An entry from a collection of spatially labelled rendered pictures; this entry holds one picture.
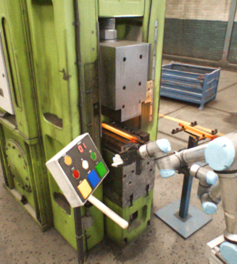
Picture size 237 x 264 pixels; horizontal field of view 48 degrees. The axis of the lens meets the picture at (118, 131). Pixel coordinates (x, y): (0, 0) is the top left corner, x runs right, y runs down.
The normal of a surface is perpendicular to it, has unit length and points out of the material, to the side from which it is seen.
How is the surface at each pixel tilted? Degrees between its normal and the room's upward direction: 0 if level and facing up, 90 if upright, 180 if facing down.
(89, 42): 90
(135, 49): 90
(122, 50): 90
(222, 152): 84
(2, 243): 0
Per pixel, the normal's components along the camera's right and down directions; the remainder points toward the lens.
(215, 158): -0.83, 0.12
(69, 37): 0.68, 0.32
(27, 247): 0.00, -0.90
